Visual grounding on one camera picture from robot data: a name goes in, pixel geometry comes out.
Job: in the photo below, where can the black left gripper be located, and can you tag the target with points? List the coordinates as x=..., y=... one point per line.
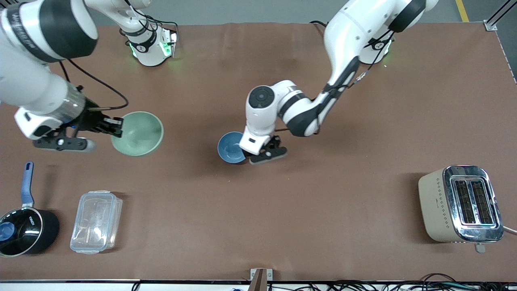
x=275, y=142

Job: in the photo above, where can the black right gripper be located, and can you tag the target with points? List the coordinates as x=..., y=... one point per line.
x=89, y=119

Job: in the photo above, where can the green bowl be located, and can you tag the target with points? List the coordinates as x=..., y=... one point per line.
x=141, y=133

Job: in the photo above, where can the blue bowl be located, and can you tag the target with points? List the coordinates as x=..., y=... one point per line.
x=229, y=147

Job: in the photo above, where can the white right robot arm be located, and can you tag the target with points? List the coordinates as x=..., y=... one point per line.
x=24, y=81

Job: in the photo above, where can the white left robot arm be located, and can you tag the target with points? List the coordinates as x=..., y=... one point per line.
x=347, y=36

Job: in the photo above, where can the clear plastic food container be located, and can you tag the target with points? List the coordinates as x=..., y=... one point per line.
x=96, y=222

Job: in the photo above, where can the glass lid with blue knob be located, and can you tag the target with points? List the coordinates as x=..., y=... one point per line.
x=18, y=230

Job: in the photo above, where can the cream and chrome toaster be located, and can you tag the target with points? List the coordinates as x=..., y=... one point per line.
x=438, y=202

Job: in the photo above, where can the metal table edge bracket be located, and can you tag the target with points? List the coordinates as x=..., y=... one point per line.
x=269, y=275

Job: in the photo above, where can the aluminium frame profile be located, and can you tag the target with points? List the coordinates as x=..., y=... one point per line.
x=490, y=25

